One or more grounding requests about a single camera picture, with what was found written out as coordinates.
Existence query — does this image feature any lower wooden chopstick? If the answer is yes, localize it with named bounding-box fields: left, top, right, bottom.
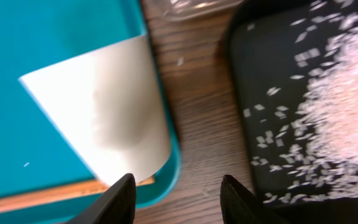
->
left=0, top=175, right=156, bottom=217

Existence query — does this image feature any white rice pile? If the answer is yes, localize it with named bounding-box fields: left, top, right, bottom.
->
left=252, top=1, right=358, bottom=204

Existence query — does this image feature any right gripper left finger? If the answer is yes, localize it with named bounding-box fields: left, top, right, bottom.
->
left=66, top=174, right=136, bottom=224

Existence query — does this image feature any clear plastic waste bin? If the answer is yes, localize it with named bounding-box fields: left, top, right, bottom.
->
left=151, top=0, right=242, bottom=21

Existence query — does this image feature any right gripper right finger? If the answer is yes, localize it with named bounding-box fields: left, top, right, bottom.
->
left=220, top=175, right=289, bottom=224

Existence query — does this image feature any black rectangular tray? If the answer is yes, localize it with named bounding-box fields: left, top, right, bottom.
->
left=226, top=1, right=358, bottom=207

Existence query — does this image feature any white paper cup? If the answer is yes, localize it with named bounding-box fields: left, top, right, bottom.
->
left=19, top=35, right=172, bottom=185

